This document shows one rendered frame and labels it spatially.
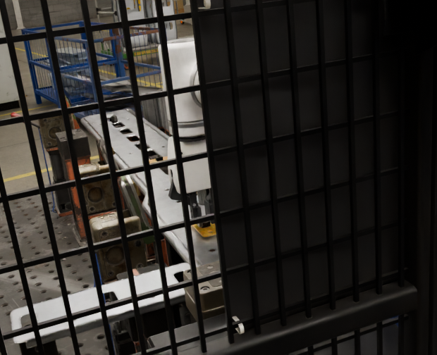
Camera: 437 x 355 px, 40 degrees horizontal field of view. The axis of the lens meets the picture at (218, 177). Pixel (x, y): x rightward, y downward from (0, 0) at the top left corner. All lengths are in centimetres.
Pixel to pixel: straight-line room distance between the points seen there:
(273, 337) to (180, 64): 57
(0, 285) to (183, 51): 99
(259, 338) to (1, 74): 755
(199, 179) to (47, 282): 76
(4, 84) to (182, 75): 707
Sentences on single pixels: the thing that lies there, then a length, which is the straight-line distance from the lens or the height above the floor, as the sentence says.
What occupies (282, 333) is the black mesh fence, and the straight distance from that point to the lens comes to 54.
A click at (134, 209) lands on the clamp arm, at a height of 106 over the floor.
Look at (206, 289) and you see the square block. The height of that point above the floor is 105.
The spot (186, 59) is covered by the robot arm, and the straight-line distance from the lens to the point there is 99.
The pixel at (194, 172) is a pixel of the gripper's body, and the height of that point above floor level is 112.
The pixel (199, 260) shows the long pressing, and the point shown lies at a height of 100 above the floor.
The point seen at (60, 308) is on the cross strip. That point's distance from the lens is 95.
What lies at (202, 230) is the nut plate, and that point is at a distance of 110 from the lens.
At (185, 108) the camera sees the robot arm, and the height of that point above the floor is 124.
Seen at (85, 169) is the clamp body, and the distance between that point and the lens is 143.
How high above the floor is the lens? 146
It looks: 20 degrees down
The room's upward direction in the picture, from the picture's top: 6 degrees counter-clockwise
